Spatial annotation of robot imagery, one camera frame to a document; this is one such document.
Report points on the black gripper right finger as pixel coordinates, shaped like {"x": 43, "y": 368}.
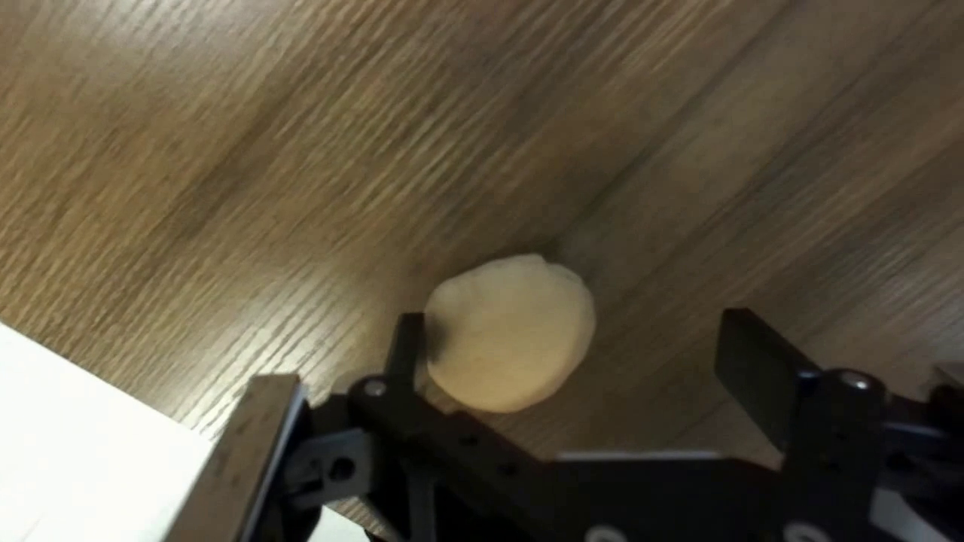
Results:
{"x": 824, "y": 431}

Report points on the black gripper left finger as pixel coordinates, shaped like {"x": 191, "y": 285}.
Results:
{"x": 431, "y": 431}

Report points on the tan round plushie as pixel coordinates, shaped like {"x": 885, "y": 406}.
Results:
{"x": 512, "y": 331}

